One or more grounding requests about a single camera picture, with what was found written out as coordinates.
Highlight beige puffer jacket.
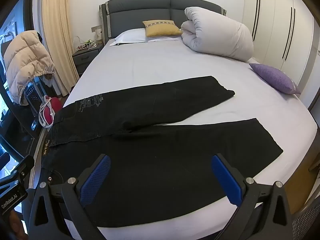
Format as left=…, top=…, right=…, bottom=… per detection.
left=4, top=30, right=56, bottom=105

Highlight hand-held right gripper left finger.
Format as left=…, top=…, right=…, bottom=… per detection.
left=28, top=154, right=112, bottom=240

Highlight purple pillow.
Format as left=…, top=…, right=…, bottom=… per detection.
left=249, top=63, right=301, bottom=95

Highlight bed with grey headboard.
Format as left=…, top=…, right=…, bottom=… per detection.
left=32, top=0, right=318, bottom=240

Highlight white wardrobe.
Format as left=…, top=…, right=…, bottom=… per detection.
left=241, top=0, right=320, bottom=108

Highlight grey mesh object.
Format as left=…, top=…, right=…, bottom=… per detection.
left=292, top=200, right=320, bottom=240

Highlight black pants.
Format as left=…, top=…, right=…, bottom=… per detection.
left=41, top=76, right=284, bottom=228

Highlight beige curtain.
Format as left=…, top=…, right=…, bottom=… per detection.
left=41, top=0, right=80, bottom=97

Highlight yellow pillow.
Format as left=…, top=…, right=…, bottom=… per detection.
left=142, top=20, right=183, bottom=37

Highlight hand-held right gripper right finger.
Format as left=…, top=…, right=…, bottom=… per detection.
left=211, top=154, right=293, bottom=240

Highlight rolled white duvet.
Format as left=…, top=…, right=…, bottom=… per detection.
left=180, top=7, right=254, bottom=62

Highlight dark grey nightstand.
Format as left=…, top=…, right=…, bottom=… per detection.
left=72, top=42, right=104, bottom=77

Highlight white pillow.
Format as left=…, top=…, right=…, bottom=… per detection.
left=109, top=28, right=183, bottom=47

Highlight white wire basket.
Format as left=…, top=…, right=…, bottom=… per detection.
left=77, top=40, right=98, bottom=50

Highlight red bag with white rope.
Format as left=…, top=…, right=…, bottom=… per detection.
left=39, top=95, right=63, bottom=128

